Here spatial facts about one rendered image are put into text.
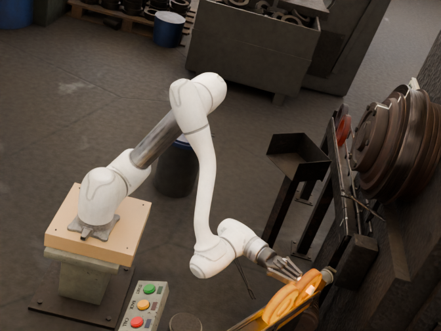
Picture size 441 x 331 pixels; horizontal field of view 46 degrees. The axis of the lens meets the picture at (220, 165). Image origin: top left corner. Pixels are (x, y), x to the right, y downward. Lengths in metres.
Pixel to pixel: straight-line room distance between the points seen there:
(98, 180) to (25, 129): 1.59
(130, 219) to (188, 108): 0.77
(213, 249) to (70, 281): 0.83
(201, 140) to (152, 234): 1.20
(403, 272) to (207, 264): 0.69
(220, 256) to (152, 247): 1.02
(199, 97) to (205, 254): 0.57
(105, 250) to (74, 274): 0.26
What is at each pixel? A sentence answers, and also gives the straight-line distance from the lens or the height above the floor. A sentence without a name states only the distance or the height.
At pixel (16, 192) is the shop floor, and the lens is 3.18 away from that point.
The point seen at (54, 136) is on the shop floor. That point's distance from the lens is 3.65.
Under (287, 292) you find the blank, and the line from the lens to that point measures 1.78.
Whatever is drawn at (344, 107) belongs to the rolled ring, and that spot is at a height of 0.74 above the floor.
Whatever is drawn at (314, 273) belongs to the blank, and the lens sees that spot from 1.91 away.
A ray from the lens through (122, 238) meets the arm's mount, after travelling 2.33.
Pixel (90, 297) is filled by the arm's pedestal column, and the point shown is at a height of 0.06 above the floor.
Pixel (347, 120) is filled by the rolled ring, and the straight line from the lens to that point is 3.08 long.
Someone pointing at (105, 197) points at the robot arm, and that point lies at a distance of 2.19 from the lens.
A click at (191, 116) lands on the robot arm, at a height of 1.12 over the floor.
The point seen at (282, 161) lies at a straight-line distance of 2.79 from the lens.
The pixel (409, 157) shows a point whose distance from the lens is 1.96.
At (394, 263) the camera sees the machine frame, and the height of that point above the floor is 0.87.
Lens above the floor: 2.03
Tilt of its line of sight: 34 degrees down
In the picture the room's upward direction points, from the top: 17 degrees clockwise
